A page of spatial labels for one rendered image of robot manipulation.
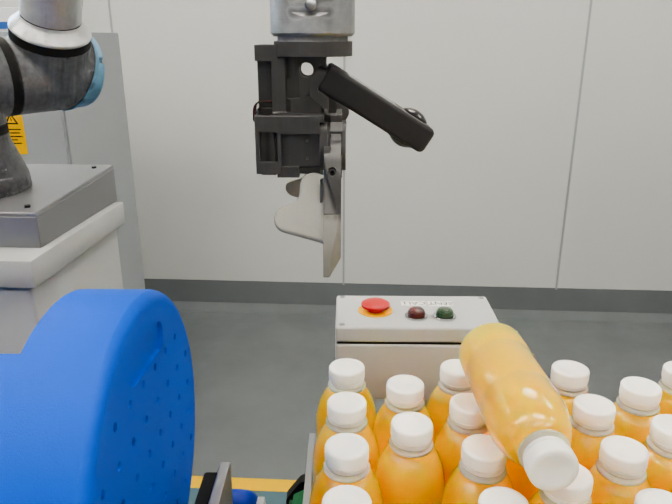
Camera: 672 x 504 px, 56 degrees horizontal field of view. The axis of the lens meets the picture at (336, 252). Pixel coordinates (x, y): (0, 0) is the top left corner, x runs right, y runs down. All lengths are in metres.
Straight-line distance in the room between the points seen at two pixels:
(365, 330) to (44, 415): 0.41
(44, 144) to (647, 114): 2.70
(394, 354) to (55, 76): 0.65
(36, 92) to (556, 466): 0.87
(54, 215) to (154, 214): 2.56
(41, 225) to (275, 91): 0.49
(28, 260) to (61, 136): 1.31
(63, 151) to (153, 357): 1.70
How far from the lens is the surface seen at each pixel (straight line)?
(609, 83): 3.41
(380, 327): 0.76
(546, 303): 3.59
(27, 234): 0.97
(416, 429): 0.60
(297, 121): 0.56
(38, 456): 0.45
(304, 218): 0.55
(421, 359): 0.78
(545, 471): 0.52
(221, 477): 0.61
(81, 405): 0.45
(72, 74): 1.08
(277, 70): 0.58
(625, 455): 0.62
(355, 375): 0.68
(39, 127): 2.23
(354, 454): 0.56
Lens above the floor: 1.43
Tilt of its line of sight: 19 degrees down
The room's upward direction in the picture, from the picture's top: straight up
